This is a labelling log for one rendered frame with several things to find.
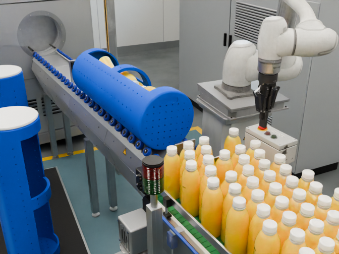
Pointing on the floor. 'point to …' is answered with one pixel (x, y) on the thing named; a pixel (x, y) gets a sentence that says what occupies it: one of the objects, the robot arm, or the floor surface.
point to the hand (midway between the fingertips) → (263, 118)
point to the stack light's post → (154, 229)
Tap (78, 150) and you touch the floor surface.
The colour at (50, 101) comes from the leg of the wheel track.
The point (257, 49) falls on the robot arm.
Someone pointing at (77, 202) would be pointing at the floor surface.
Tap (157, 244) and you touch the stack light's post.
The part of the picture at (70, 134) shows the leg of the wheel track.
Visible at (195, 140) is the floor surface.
